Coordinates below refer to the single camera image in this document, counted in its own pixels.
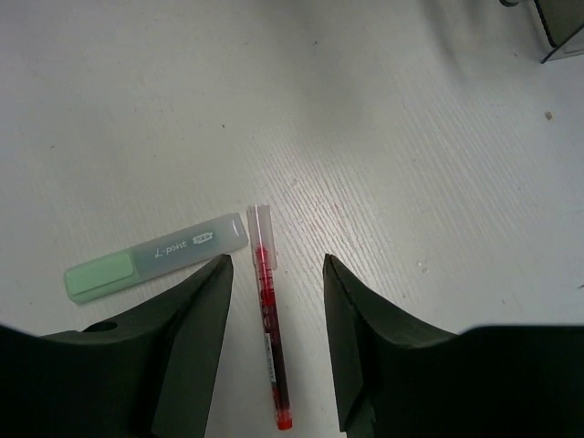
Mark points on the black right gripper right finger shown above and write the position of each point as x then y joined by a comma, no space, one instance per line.
395,375

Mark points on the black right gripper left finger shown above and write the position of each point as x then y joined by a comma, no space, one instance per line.
147,372

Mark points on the red pen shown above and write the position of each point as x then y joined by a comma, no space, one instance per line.
263,249

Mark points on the clear plastic drawer organizer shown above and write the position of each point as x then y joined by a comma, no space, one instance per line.
548,29

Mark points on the green highlighter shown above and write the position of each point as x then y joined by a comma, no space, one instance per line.
158,257

